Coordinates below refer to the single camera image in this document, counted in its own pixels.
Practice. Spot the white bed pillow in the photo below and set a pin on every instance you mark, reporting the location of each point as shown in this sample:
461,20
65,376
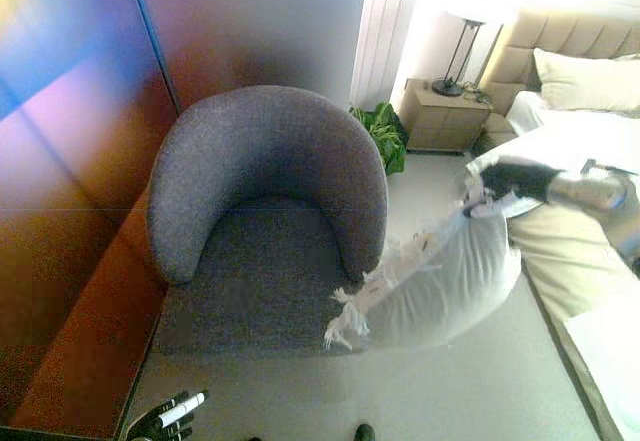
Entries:
585,83

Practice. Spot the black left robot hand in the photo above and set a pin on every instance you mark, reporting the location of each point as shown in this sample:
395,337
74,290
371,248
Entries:
167,418

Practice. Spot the bed with white bedding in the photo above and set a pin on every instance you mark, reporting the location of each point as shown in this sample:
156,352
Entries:
575,261

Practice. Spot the grey fabric tub armchair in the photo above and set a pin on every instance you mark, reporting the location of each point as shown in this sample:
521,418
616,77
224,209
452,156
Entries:
265,211

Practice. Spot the beige wooden nightstand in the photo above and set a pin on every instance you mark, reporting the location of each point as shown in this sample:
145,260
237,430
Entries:
447,118

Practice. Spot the cream fringed throw pillow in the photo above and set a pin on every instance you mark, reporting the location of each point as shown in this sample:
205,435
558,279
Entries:
445,281

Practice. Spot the green leafy potted plant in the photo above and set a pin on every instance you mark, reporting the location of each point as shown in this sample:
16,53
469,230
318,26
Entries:
385,133

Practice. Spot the padded upholstered bed headboard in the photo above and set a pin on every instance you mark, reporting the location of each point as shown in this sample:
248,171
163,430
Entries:
555,51

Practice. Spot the black robot foot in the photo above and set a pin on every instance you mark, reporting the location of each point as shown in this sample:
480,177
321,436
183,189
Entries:
364,432

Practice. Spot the small items on nightstand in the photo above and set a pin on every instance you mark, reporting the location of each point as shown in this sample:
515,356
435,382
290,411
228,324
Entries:
475,92

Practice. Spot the black table lamp white shade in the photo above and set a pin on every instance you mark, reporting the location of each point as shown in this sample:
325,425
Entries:
462,46

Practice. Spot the white bed duvet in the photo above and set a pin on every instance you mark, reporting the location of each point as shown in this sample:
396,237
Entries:
570,136

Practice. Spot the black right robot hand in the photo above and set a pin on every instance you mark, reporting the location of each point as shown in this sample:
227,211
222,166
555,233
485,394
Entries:
520,181

